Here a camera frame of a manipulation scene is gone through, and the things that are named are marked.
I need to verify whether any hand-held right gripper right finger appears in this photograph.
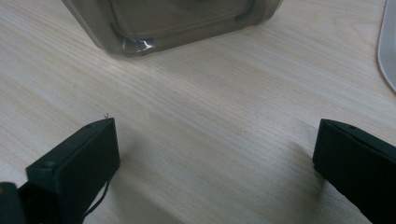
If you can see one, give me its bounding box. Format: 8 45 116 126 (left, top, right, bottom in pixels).
312 118 396 224

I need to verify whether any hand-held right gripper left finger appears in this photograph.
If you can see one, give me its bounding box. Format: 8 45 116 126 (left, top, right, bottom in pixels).
18 117 121 224

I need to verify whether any clear brown plastic bin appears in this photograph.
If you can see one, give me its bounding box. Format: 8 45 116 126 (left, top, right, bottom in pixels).
60 0 284 60

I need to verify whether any white plastic lid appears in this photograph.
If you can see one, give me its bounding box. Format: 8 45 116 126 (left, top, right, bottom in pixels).
376 0 396 94

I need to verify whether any thin black wire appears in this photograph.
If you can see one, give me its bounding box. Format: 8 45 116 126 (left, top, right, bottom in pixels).
83 180 111 219

